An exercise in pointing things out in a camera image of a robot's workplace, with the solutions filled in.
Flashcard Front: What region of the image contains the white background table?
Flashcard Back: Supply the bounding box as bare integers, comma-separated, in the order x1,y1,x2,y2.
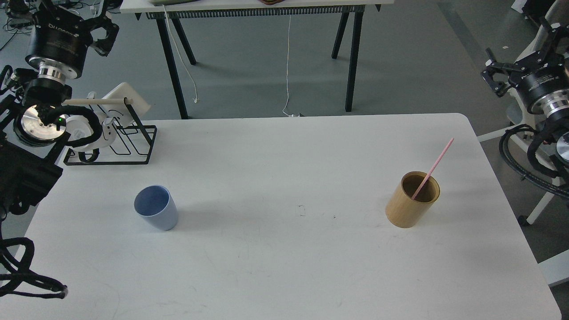
120,0,394,120

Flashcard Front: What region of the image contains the blue plastic cup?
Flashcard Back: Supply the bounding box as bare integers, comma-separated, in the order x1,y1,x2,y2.
133,185,179,231

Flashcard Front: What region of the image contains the white mug on rack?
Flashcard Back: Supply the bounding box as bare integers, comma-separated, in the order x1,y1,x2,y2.
66,112,117,152

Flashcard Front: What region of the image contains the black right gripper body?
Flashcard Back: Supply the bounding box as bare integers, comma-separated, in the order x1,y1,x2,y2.
508,52,568,114

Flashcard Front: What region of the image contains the brown bamboo cylinder holder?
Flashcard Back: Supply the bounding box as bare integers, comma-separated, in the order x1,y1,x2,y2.
385,172,441,228

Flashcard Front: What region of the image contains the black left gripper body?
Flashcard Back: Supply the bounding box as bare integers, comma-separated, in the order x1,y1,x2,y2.
25,0,93,79

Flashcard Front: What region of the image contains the white tilted mug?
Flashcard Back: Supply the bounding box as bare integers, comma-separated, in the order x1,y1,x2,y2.
102,82,151,127

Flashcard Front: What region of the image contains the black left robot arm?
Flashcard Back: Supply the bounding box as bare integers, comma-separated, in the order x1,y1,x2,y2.
1,0,119,219

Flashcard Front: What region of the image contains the black sleeved cable bundle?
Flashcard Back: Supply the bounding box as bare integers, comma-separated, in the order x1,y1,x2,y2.
0,237,69,300

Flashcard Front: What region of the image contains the white hanging cable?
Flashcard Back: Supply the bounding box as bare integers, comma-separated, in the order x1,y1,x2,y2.
283,15,301,118

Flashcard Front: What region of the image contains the black wire cup rack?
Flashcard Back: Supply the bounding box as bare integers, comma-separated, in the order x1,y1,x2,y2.
63,99,158,166

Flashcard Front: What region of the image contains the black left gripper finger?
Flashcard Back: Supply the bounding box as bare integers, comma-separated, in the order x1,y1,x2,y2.
91,16,119,56

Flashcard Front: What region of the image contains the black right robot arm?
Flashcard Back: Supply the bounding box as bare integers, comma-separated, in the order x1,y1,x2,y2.
481,17,569,200

